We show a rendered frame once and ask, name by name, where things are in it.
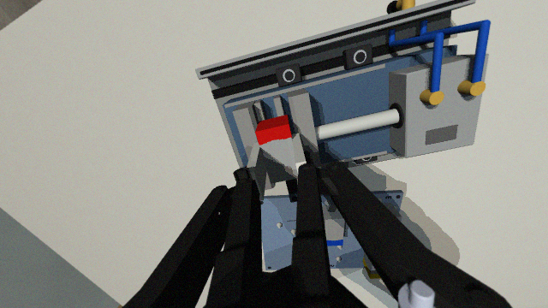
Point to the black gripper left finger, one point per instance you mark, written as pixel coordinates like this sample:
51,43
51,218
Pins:
180,277

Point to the grey block with red end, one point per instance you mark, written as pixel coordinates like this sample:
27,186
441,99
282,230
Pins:
275,141

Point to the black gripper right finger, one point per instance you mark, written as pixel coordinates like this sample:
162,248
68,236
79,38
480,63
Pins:
415,276

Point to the grey block with green end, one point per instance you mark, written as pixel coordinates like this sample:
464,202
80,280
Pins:
393,210

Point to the grey block with yellow end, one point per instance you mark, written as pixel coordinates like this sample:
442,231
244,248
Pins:
373,274

